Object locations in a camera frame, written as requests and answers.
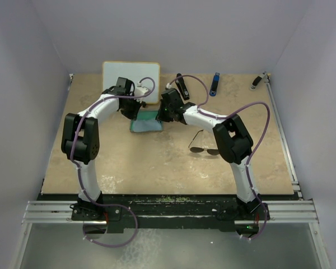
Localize green lined glasses case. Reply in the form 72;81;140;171
130;110;164;133

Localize aviator sunglasses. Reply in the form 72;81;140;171
188;129;220;156

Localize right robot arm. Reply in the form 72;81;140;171
156;89;268;219

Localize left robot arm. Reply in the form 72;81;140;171
61;77;155;220

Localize black stapler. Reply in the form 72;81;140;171
175;73;190;100

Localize blue stapler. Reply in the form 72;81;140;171
209;72;220;96

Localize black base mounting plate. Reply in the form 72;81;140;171
70;194;270;234

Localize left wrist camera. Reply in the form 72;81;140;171
134;82;154;99

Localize small whiteboard yellow frame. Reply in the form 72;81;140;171
102;61;160;104

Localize black handled tool at corner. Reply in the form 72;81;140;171
250;71;268;91

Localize aluminium rail frame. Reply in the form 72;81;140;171
12;75;330;268

